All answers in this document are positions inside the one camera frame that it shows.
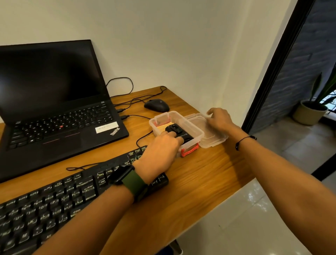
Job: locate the black computer mouse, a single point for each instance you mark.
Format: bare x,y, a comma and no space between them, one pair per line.
157,105

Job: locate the person's left hand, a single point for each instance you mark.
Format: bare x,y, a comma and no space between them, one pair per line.
160,155

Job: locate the yellow cloth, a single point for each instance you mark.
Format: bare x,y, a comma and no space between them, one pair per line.
164,125

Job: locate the black cleaning brush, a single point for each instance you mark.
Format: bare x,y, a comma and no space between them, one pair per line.
174,128

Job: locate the black door frame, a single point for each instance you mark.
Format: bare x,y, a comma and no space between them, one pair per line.
278,65

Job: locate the person's right hand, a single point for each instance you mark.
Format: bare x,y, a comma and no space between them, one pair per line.
223,120

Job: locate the green snake plant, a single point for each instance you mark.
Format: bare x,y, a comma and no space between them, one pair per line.
316,86

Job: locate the beige plant pot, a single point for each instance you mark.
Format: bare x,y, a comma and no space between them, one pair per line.
308,115

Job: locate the person's right forearm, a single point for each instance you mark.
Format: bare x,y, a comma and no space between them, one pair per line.
288,189

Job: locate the clear plastic box red latches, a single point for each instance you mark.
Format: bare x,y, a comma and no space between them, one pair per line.
190,126

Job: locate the clear plastic box lid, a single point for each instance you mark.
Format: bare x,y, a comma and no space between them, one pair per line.
210,139

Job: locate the person's left forearm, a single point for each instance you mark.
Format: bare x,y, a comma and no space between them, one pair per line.
92,228

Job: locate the black laptop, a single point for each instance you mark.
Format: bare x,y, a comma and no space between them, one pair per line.
47,78

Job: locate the black keyboard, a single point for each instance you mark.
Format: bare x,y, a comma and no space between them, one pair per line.
39,207

